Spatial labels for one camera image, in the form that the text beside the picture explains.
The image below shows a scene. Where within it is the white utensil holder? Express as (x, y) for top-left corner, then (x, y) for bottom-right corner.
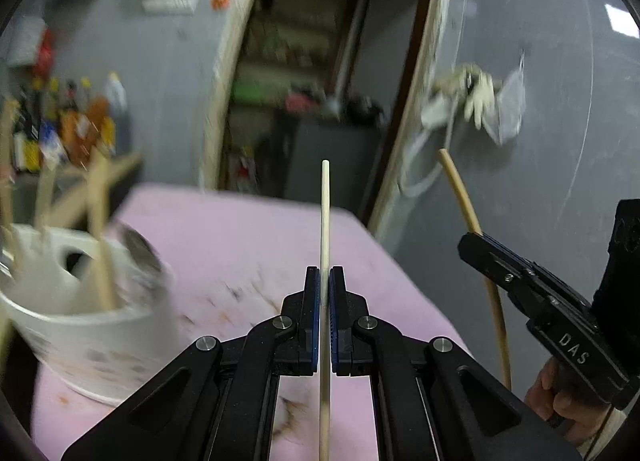
(0, 224), (176, 404)

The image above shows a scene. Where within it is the white and blue bag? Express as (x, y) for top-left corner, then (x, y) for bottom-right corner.
(39, 121), (66, 167)

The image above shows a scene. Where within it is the orange snack packet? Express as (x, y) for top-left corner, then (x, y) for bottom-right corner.
(65, 96), (113, 164)

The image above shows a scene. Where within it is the grey cabinet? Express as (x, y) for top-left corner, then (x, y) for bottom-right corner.
(285, 118), (386, 214)

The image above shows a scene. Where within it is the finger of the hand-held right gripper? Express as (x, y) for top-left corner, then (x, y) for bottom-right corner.
(457, 232), (596, 327)

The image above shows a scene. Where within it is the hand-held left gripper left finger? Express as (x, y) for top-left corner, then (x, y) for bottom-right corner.
(61, 266), (321, 461)

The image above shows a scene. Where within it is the beige wooden shelf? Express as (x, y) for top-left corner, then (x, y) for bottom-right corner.
(10, 151), (143, 232)

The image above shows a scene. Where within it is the dark metal pot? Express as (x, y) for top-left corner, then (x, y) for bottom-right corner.
(347, 96), (386, 127)

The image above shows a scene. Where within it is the white hose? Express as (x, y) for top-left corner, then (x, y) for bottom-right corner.
(399, 106), (458, 197)

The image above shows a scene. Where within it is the beige door frame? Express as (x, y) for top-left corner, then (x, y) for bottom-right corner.
(200, 0), (453, 242)

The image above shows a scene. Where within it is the green box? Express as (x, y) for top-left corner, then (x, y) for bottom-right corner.
(232, 84), (266, 104)

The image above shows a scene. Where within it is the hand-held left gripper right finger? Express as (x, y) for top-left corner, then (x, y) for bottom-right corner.
(330, 266), (583, 461)

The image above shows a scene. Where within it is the clear plastic bag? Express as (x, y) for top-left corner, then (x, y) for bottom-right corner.
(482, 54), (528, 144)

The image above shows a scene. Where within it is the pink floral tablecloth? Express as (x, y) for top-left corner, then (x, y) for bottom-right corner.
(30, 181), (473, 461)

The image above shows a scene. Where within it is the person's right hand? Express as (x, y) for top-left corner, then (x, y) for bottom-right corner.
(524, 356), (626, 442)

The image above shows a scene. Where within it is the dark sauce bottle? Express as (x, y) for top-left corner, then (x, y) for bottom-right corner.
(12, 91), (41, 172)

